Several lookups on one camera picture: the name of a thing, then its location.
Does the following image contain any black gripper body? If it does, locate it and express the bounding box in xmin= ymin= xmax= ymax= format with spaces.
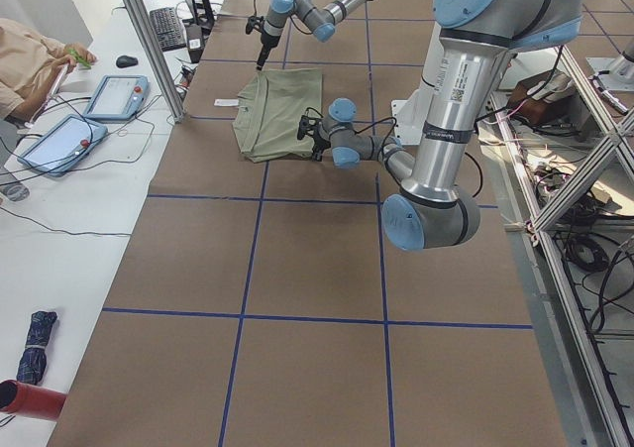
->
xmin=257 ymin=33 xmax=277 ymax=63
xmin=309 ymin=123 xmax=331 ymax=156

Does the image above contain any olive green long-sleeve shirt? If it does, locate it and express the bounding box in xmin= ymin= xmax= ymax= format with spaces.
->
xmin=233 ymin=68 xmax=323 ymax=163

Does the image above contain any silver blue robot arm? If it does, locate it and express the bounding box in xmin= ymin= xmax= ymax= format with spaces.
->
xmin=246 ymin=0 xmax=373 ymax=71
xmin=298 ymin=0 xmax=582 ymax=251

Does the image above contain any white paper price tag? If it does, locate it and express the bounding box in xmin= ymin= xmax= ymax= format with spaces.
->
xmin=214 ymin=99 xmax=239 ymax=107

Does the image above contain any black computer keyboard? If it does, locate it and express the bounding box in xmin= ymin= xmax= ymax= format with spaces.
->
xmin=149 ymin=7 xmax=186 ymax=52

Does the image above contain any black computer mouse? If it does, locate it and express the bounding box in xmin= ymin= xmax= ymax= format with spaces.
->
xmin=115 ymin=56 xmax=139 ymax=68

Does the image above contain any far blue teach pendant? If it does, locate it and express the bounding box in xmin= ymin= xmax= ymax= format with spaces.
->
xmin=82 ymin=75 xmax=149 ymax=123

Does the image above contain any blue teach pendant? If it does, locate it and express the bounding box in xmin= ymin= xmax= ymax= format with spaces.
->
xmin=17 ymin=115 xmax=108 ymax=177
xmin=82 ymin=75 xmax=149 ymax=123

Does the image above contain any metal reacher grabber tool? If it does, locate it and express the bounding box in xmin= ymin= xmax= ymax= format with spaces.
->
xmin=29 ymin=48 xmax=96 ymax=124

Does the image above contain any near blue teach pendant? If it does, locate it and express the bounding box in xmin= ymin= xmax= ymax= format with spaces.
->
xmin=17 ymin=115 xmax=108 ymax=177

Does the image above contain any brown box on rack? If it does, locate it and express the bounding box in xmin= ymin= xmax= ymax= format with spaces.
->
xmin=509 ymin=70 xmax=577 ymax=126

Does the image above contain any person in beige shirt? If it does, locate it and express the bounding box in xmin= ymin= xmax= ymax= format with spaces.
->
xmin=1 ymin=18 xmax=97 ymax=122

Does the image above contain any folded dark blue umbrella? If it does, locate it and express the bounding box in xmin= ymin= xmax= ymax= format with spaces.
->
xmin=16 ymin=311 xmax=57 ymax=385

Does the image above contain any red cylinder bottle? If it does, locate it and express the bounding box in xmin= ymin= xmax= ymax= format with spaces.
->
xmin=1 ymin=380 xmax=66 ymax=421

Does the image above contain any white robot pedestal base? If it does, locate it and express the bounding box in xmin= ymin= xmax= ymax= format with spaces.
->
xmin=391 ymin=81 xmax=433 ymax=146

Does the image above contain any aluminium frame post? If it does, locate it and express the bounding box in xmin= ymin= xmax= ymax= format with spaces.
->
xmin=123 ymin=0 xmax=185 ymax=123

